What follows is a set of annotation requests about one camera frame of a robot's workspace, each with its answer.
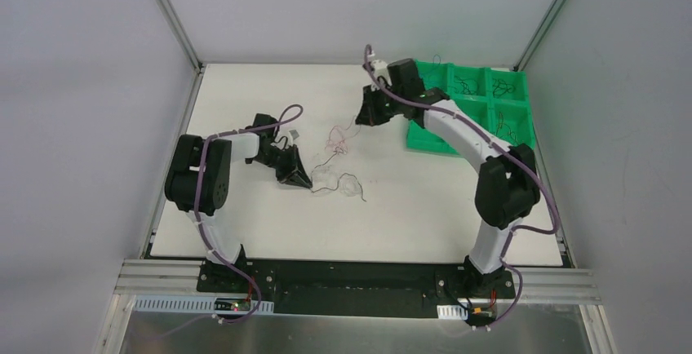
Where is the multicolour wire bundle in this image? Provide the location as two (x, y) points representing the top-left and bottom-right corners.
(310, 119), (369, 202)

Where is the dark brown wire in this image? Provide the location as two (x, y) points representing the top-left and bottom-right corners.
(490, 77), (516, 100)

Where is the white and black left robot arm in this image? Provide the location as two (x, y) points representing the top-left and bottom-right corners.
(164, 113), (313, 293)

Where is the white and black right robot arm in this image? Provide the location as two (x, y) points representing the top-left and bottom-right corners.
(356, 53), (540, 297)

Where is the green plastic compartment bin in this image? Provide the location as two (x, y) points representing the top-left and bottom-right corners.
(416, 59), (536, 148)

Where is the small left controller board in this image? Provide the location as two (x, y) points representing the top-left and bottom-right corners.
(214, 297), (252, 313)

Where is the small controller board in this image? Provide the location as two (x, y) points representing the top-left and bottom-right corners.
(214, 297), (252, 313)
(467, 308), (495, 325)

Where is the small right controller board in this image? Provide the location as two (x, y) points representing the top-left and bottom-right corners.
(467, 308), (495, 325)

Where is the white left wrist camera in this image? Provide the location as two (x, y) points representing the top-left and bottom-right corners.
(286, 129), (299, 144)

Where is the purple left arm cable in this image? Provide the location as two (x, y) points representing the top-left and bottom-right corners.
(197, 104), (305, 326)

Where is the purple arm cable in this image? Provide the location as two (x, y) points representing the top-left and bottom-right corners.
(197, 104), (305, 326)
(363, 44), (560, 334)

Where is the black robot base mount plate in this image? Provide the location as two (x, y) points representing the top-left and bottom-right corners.
(197, 258), (516, 318)

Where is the white slotted cable duct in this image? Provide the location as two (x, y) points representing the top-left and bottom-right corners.
(133, 295), (257, 316)

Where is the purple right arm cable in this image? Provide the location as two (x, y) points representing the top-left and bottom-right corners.
(363, 44), (560, 334)

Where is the aluminium frame rail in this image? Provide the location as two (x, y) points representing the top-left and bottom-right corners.
(93, 259), (618, 353)

